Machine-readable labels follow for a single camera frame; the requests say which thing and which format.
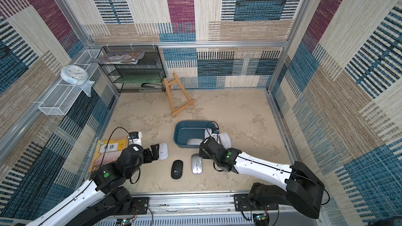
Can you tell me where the white mouse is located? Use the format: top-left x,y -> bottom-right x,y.
218,132 -> 232,149
159,143 -> 169,160

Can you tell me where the yellow English textbook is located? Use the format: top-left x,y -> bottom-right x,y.
89,136 -> 128,174

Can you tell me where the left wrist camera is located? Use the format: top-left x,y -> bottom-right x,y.
128,131 -> 142,145

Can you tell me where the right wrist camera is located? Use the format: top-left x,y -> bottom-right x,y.
205,128 -> 219,142

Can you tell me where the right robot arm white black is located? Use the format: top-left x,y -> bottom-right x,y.
200,137 -> 326,219

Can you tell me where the black stapler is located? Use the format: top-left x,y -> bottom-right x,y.
141,83 -> 162,89

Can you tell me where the wooden easel stand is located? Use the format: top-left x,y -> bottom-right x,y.
163,73 -> 196,118

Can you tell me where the silver grey mouse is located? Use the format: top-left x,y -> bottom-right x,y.
191,154 -> 203,175

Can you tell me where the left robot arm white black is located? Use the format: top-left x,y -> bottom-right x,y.
28,144 -> 144,226

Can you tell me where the light grey mouse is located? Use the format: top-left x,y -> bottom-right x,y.
186,138 -> 203,146

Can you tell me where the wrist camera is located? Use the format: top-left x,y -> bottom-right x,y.
128,131 -> 142,145
205,128 -> 219,142

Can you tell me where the teal storage box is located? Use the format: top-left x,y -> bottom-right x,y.
173,120 -> 218,149

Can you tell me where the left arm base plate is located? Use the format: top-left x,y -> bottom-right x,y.
126,197 -> 150,216

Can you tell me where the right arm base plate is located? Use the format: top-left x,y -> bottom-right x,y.
233,194 -> 279,212

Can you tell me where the white wire basket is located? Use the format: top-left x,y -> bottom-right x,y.
38,49 -> 100,116

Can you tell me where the green folder on shelf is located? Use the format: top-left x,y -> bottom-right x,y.
115,75 -> 162,84

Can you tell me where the black wire shelf rack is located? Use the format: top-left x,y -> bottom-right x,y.
99,46 -> 166,94

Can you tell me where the black mouse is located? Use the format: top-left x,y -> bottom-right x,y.
171,160 -> 183,180

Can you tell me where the white wall clock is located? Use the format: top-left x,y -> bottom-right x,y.
60,65 -> 89,86

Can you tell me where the magazine on rack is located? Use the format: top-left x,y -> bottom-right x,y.
90,52 -> 145,65

